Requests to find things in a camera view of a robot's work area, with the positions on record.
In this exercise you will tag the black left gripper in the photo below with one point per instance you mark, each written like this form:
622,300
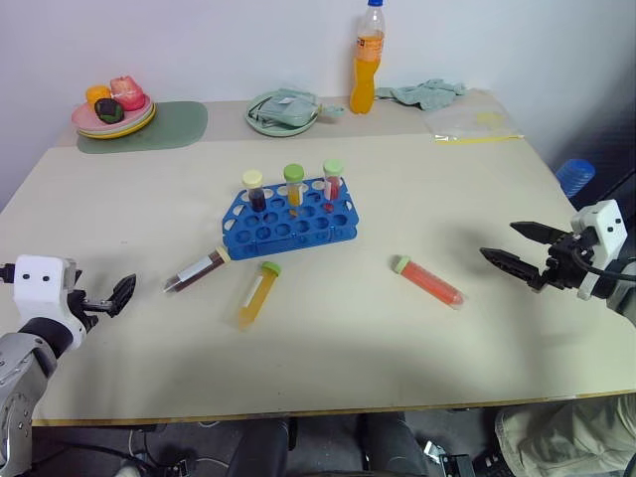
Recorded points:
78,304

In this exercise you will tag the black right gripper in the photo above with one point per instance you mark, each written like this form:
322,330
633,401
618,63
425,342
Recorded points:
564,266

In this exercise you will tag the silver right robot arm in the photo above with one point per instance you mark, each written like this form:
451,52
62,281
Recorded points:
623,298

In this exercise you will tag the cream-capped tube, dark red liquid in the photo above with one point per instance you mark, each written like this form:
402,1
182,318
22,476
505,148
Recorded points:
199,268

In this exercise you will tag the green-capped tube, orange-red liquid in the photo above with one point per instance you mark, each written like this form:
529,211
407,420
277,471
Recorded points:
429,280

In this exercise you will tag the green-capped tube, yellow liquid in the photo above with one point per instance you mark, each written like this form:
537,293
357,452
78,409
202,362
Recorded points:
294,189
256,298

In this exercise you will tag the yellow-capped tube, dark purple liquid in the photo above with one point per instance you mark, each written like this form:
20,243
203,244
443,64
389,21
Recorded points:
257,196

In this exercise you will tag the blue test tube rack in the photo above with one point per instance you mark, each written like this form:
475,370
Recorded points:
283,228

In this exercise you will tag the green-capped tube, red liquid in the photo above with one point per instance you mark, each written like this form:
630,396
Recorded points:
332,181

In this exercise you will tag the blue ribbed object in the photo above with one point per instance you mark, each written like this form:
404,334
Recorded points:
575,176

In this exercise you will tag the clear zip bag, yellow strip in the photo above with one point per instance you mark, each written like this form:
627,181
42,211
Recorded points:
472,124

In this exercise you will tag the light green plate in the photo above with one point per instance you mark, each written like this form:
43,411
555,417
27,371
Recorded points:
146,128

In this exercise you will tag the yellow plate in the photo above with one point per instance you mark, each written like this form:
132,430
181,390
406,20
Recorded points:
144,120

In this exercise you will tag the green placemat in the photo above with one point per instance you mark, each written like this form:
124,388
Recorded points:
174,124

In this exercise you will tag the pink plate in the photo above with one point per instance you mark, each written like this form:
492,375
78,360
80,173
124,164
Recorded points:
84,118

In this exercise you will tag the crumpled green cloth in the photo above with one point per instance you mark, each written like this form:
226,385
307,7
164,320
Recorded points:
427,93

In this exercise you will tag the black and green toy food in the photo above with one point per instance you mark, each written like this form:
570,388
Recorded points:
109,110

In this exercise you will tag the beige fabric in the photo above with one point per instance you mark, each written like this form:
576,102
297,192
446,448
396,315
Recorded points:
561,437

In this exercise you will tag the pink toy food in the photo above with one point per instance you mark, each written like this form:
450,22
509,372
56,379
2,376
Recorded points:
128,93

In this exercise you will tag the orange toy food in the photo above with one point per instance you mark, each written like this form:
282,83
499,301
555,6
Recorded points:
97,93

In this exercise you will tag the pale green plate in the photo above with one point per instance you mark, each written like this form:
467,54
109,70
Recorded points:
258,125

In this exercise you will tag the black box under table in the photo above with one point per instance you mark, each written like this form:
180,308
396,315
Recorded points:
457,466

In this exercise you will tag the orange soda bottle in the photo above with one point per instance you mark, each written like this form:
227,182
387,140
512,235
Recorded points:
366,69

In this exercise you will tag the dark rounded shape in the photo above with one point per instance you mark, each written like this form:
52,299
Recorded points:
392,447

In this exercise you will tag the pale green pouch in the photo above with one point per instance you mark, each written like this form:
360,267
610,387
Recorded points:
288,113

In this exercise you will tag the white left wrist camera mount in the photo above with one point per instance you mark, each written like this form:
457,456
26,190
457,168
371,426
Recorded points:
42,288

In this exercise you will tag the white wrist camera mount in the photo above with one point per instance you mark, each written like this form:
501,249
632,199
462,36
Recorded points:
603,221
42,288

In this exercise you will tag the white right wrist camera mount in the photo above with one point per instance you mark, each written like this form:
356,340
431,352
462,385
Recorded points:
603,221

